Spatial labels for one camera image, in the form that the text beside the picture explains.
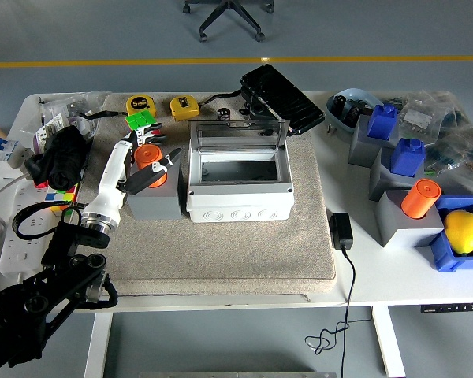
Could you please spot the Rubik's cube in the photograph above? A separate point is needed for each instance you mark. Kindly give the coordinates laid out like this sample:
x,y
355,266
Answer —
x,y
61,197
140,120

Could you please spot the grey-brown table mat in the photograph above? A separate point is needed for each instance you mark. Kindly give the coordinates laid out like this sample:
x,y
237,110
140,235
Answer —
x,y
240,256

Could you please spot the white table leg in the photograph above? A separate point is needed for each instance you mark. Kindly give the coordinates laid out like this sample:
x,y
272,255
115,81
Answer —
x,y
388,342
98,346

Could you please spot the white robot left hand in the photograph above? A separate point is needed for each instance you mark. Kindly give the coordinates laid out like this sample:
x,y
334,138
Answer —
x,y
110,177

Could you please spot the white power strip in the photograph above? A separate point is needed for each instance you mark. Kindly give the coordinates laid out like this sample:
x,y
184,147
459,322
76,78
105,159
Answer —
x,y
23,252

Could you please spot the yellow tape measure black clip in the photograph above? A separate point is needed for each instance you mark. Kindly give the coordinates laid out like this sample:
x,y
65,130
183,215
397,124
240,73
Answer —
x,y
183,108

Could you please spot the black power adapter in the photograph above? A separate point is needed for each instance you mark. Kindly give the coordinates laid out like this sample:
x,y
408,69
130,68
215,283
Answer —
x,y
341,230

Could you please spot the black cylindrical capacitor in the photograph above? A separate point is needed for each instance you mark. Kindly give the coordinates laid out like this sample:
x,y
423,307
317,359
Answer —
x,y
353,114
223,114
337,103

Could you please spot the grey block with round hole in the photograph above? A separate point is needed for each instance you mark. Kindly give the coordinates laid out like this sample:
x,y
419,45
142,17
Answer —
x,y
153,202

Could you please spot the clear plastic bag of parts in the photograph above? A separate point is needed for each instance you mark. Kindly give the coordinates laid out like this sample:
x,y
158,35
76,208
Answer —
x,y
461,157
421,114

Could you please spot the clear hinged box lid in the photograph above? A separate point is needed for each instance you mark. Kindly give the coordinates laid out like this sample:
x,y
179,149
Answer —
x,y
193,136

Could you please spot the white socket adapter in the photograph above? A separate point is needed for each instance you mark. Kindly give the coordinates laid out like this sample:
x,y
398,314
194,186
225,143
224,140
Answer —
x,y
21,155

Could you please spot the white blue circuit breaker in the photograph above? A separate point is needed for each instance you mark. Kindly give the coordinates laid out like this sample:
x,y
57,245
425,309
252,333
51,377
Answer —
x,y
2,153

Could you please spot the orange cylinder battery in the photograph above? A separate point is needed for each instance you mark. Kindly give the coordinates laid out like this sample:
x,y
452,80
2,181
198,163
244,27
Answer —
x,y
419,199
146,155

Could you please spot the white plastic junction box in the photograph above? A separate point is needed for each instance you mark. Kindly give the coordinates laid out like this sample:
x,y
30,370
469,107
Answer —
x,y
240,208

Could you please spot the grey holder block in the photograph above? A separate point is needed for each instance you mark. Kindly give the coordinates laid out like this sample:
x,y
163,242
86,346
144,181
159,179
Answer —
x,y
406,232
380,181
362,149

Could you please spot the blue plastic bottle block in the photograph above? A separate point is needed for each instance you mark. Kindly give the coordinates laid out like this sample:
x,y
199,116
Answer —
x,y
382,122
408,157

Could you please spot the yellow lemon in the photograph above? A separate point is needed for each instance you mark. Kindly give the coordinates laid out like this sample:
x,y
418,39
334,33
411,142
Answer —
x,y
463,232

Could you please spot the black office chair base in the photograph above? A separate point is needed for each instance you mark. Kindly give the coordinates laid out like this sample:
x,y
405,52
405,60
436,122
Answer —
x,y
230,15

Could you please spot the blue plastic bin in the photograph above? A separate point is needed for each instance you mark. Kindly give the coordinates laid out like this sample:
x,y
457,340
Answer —
x,y
441,256

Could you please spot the black table control panel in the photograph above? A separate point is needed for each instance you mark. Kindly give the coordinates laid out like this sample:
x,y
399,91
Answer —
x,y
451,308

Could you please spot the small metal plug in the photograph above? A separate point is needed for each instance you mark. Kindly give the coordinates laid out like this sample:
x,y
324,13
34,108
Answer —
x,y
331,129

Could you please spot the black cloth bundle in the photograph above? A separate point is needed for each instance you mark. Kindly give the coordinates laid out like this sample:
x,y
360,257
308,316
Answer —
x,y
63,157

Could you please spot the yellow tape measure round label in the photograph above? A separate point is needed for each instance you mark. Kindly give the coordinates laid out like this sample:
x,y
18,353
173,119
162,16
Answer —
x,y
140,104

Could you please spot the light blue dish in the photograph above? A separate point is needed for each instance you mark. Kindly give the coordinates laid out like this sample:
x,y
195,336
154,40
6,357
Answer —
x,y
358,94

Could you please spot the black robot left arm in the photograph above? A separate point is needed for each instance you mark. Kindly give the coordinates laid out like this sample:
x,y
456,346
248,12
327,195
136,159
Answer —
x,y
27,307

